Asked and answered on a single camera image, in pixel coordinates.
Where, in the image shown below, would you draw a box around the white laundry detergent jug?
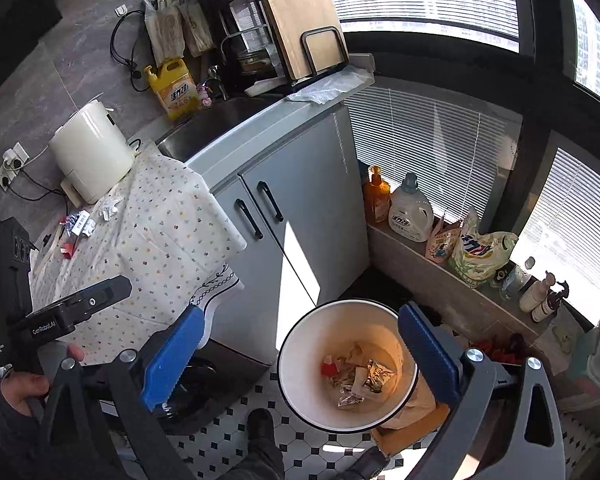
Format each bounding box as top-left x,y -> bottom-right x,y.
389,172 -> 435,243

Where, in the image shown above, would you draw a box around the white tissue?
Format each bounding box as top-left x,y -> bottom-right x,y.
99,195 -> 123,221
350,367 -> 373,396

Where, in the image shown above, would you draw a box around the steel sink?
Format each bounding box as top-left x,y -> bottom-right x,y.
155,97 -> 281,161

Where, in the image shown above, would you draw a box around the black power cable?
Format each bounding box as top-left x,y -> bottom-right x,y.
7,167 -> 68,201

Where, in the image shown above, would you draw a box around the pink snack bag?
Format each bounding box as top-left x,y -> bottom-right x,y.
425,212 -> 463,266

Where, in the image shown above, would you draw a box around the black dish rack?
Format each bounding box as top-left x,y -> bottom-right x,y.
215,0 -> 351,88

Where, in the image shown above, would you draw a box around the person's black shoe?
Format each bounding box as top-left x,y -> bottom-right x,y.
246,408 -> 286,480
345,447 -> 388,480

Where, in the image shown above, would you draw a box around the small pink spray bottle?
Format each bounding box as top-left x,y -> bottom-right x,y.
197,65 -> 228,111

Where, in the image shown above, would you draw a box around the black looped hanging cable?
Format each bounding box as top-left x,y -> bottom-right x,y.
111,10 -> 153,93

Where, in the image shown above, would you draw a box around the person's left hand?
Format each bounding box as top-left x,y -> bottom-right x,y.
1,344 -> 86,418

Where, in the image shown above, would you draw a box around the grey sink cabinet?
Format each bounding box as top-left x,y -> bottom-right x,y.
185,92 -> 371,366

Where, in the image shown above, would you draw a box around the silver foil wrapper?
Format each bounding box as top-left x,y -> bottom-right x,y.
362,357 -> 397,392

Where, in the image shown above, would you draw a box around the hanging paper bag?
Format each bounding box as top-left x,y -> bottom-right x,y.
144,0 -> 187,63
177,0 -> 216,58

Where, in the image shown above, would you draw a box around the white dishcloth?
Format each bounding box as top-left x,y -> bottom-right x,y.
287,67 -> 373,106

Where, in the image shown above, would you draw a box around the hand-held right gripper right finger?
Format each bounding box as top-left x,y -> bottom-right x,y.
397,302 -> 566,480

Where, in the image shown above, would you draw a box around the white pump bottle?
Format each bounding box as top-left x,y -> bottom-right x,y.
519,271 -> 556,313

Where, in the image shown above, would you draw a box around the white wall power sockets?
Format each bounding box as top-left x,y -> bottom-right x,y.
0,142 -> 30,190

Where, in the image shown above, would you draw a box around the yellow dish soap bottle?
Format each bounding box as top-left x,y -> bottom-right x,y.
145,57 -> 200,122

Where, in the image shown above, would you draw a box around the orange pump bottle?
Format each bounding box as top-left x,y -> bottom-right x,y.
362,166 -> 392,225

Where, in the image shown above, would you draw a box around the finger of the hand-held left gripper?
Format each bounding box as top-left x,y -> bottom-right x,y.
60,275 -> 132,331

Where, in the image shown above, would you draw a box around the wooden cutting board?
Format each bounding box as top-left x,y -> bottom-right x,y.
252,0 -> 350,81

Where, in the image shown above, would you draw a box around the yellow white refill pouch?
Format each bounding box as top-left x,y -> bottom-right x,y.
447,207 -> 520,288

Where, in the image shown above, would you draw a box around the blue white carton box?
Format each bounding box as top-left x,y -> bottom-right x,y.
62,210 -> 98,236

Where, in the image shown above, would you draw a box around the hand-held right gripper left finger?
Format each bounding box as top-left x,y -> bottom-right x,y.
40,305 -> 206,480

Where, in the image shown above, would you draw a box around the white air fryer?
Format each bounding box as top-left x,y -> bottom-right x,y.
48,100 -> 136,207

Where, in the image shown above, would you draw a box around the person's left forearm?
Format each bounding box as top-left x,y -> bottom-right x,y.
0,390 -> 46,480

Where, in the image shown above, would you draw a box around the clear small bottle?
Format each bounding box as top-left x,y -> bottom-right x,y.
500,257 -> 536,301

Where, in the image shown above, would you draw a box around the pale plastic basket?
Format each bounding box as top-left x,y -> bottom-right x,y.
567,310 -> 600,401

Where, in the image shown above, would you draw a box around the floral tablecloth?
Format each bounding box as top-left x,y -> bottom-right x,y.
27,152 -> 248,366

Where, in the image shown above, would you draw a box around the brown paper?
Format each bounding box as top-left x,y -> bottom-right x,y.
336,342 -> 376,368

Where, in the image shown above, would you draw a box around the white trash bin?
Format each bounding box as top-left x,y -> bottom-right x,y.
277,300 -> 421,433

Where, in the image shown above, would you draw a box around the steel pot with lid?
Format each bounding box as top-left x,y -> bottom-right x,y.
230,45 -> 281,76

